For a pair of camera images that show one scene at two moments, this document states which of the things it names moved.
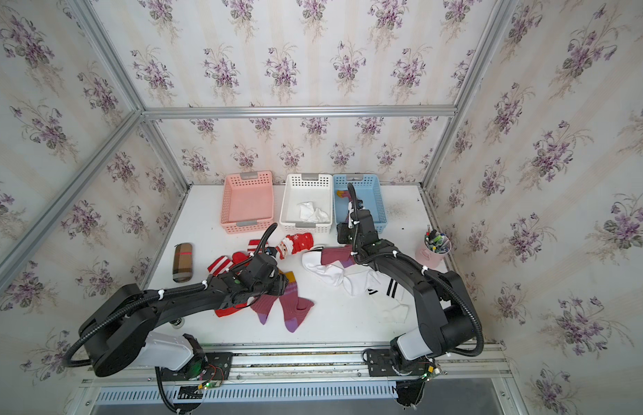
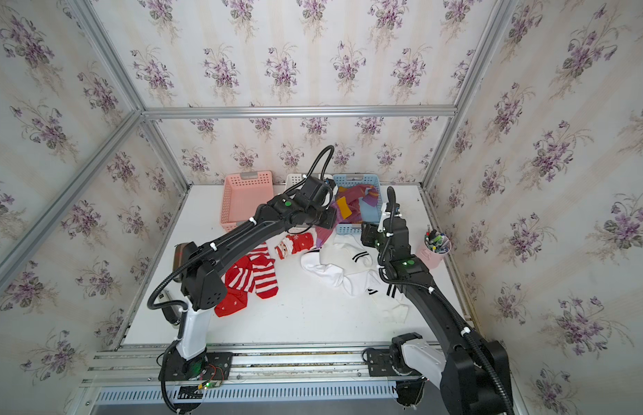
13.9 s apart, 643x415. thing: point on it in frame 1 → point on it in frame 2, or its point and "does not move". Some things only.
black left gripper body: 275,285 → 321,217
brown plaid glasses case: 182,264 does not move
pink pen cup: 432,252 does not move
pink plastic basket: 248,202 does not move
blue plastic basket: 367,189 does not move
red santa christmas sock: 293,244 does not move
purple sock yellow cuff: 294,307 → 341,206
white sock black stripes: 384,291 does not move
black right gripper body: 347,235 → 378,239
